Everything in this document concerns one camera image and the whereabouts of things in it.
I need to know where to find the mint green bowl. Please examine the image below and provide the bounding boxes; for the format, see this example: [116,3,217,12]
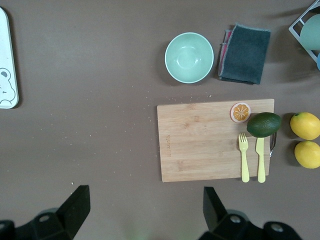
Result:
[164,31,215,85]

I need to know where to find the pale yellow plastic fork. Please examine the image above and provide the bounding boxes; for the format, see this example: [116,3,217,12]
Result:
[238,132,251,183]

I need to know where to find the pale yellow plastic knife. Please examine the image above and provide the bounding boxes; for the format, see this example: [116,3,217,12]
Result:
[255,136,267,184]

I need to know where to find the dark green avocado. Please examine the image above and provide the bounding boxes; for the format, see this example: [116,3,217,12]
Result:
[246,112,283,139]

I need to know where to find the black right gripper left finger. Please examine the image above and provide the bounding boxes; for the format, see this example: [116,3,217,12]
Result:
[0,184,91,240]

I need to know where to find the sage green cup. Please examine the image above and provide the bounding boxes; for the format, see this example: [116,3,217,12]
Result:
[299,13,320,52]

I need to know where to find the white wire dish rack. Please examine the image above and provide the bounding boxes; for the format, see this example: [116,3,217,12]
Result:
[288,0,320,63]

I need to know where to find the yellow lemon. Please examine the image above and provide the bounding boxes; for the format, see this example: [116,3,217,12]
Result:
[294,140,320,170]
[289,111,320,141]

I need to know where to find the orange slice toy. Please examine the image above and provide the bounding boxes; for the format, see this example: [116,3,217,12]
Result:
[229,101,252,124]

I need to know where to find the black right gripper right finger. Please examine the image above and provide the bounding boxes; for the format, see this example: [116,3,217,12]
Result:
[196,186,304,240]

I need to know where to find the cream bear print tray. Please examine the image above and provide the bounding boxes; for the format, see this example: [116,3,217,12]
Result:
[0,6,20,110]

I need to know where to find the bamboo cutting board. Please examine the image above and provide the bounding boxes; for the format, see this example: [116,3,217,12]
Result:
[156,98,275,183]

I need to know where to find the small metal peeler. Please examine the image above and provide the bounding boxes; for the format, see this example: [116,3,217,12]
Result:
[268,131,278,158]

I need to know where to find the dark grey cloth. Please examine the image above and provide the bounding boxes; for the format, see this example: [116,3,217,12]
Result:
[218,23,272,86]

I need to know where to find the pink cloth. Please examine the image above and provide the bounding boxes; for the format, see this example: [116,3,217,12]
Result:
[218,28,235,78]

